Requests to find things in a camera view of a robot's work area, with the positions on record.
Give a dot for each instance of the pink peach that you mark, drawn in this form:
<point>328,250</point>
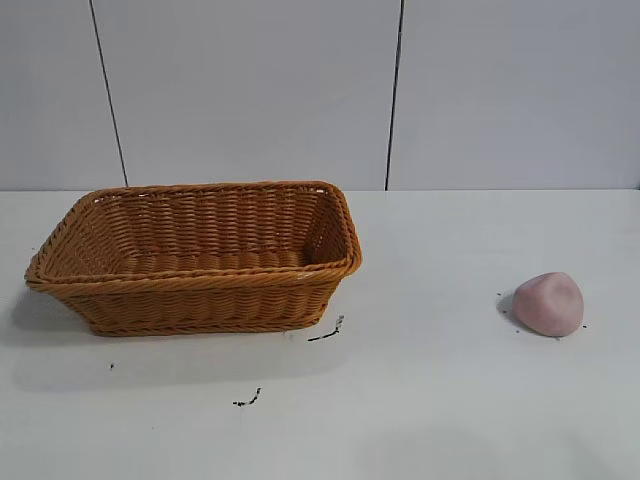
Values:
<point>549,304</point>

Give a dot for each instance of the brown woven wicker basket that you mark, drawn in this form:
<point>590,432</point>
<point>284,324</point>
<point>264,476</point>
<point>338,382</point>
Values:
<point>200,295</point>

